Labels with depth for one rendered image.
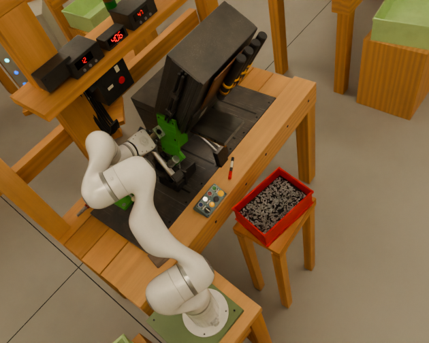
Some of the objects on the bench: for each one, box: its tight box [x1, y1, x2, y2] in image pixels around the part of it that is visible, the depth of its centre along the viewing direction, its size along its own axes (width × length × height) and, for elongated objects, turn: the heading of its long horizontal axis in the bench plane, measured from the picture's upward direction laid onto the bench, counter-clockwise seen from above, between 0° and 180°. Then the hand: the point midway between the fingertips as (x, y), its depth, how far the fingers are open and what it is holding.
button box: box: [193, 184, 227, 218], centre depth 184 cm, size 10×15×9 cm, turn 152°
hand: (155, 134), depth 178 cm, fingers closed on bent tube, 3 cm apart
